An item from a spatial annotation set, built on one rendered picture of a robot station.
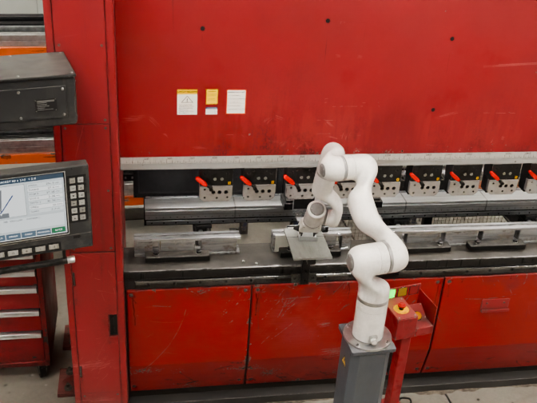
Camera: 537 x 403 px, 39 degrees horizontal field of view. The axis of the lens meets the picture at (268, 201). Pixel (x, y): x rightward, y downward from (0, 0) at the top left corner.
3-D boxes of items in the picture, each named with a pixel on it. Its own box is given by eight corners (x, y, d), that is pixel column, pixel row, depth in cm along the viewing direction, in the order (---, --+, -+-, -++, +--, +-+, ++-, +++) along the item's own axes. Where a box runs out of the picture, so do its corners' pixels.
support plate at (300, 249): (293, 260, 346) (293, 258, 346) (283, 230, 369) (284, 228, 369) (332, 259, 349) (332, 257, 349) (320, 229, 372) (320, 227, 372)
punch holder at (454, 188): (447, 195, 371) (453, 165, 363) (441, 187, 378) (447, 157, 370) (476, 194, 373) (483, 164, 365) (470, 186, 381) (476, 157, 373)
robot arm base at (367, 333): (398, 349, 295) (405, 310, 286) (351, 354, 291) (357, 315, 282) (381, 319, 311) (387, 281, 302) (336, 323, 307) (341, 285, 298)
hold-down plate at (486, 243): (469, 251, 385) (470, 246, 383) (465, 245, 389) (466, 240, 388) (525, 249, 390) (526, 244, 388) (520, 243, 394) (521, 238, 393)
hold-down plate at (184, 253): (145, 263, 358) (145, 257, 356) (145, 257, 362) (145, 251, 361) (209, 261, 363) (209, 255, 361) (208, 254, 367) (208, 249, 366)
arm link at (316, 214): (325, 213, 346) (305, 208, 346) (330, 202, 333) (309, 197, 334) (322, 229, 343) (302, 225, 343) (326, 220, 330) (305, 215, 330)
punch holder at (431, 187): (407, 197, 368) (413, 165, 360) (403, 188, 375) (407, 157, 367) (438, 196, 370) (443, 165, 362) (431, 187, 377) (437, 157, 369)
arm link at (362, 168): (366, 281, 284) (404, 275, 289) (377, 269, 274) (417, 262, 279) (328, 165, 305) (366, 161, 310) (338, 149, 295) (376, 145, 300)
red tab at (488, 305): (481, 313, 395) (483, 301, 391) (479, 310, 396) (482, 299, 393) (508, 311, 397) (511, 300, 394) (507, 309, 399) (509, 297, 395)
